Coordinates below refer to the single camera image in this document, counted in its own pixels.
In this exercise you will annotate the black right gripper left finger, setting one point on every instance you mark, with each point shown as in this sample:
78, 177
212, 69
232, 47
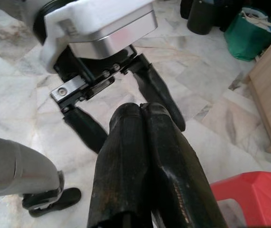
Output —
121, 166

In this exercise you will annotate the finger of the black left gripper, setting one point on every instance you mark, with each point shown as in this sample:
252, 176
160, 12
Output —
156, 90

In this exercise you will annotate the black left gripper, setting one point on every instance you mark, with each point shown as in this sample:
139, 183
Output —
83, 71

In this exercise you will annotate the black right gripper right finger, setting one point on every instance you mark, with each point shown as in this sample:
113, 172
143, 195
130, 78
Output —
173, 178

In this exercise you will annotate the red plastic stool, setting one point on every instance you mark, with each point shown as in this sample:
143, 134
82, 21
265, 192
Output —
256, 197

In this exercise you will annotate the black bin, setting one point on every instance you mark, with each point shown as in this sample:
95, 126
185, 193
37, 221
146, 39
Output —
201, 16
184, 8

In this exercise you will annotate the green bag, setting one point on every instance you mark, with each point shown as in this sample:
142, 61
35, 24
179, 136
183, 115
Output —
246, 40

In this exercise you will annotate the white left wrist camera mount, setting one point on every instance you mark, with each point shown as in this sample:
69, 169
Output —
90, 14

